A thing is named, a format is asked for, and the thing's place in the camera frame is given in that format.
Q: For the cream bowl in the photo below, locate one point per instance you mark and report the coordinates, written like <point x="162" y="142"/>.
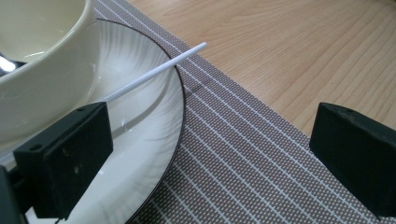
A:
<point x="46" y="87"/>

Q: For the white chopstick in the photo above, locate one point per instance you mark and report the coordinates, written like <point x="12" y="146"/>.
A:
<point x="162" y="66"/>

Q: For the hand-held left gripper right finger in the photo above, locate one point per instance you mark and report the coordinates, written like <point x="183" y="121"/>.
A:
<point x="358" y="155"/>

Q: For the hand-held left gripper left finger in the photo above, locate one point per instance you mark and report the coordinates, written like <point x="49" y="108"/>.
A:
<point x="65" y="161"/>

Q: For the white plate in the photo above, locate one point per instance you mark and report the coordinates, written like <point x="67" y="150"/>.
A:
<point x="140" y="130"/>

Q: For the grey striped woven placemat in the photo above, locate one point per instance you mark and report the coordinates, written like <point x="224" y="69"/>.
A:
<point x="236" y="155"/>

